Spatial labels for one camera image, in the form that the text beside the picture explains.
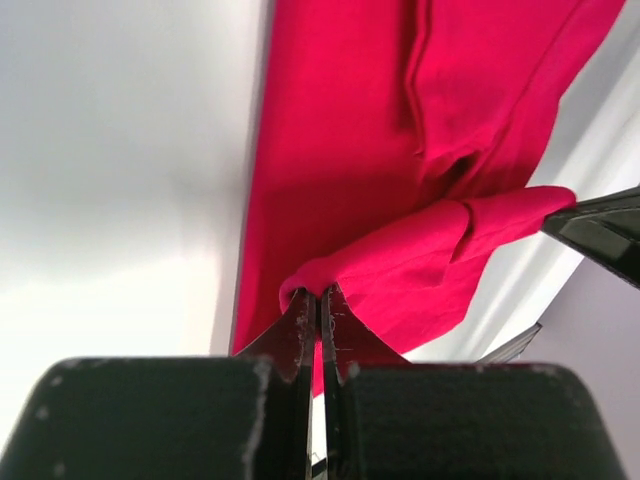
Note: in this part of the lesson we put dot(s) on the red t shirt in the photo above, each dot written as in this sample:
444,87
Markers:
396,145

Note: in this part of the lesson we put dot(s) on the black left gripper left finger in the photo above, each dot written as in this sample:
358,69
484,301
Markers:
240,417

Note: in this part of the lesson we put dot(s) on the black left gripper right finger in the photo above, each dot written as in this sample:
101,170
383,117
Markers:
388,418

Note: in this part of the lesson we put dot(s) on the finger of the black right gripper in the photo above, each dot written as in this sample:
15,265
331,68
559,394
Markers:
604,230

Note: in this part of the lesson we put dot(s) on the aluminium left corner post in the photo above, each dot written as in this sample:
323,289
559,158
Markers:
513,348

